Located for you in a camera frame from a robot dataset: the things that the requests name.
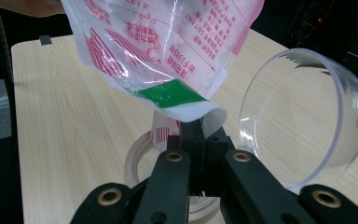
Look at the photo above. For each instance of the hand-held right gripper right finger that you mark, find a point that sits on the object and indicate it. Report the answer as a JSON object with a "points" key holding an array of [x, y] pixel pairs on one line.
{"points": [[214, 161]]}

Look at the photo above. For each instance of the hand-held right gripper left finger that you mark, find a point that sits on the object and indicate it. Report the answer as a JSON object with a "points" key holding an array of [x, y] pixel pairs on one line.
{"points": [[197, 161]]}

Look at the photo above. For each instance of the clear glass jar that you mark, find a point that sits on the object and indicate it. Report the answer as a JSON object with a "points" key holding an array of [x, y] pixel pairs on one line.
{"points": [[133, 161]]}

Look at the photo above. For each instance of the pink and white plastic bag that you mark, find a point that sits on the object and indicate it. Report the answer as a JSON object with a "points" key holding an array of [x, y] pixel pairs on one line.
{"points": [[155, 46]]}

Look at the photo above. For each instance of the clear hinged jar lid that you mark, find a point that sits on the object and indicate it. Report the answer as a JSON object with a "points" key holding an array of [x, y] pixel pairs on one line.
{"points": [[348, 124]]}

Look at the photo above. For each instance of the dark device with red light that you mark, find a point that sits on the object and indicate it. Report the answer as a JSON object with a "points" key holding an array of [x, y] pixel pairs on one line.
{"points": [[319, 20]]}

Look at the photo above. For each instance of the grey tape strip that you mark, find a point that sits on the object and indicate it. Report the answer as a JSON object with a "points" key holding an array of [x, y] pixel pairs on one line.
{"points": [[45, 39]]}

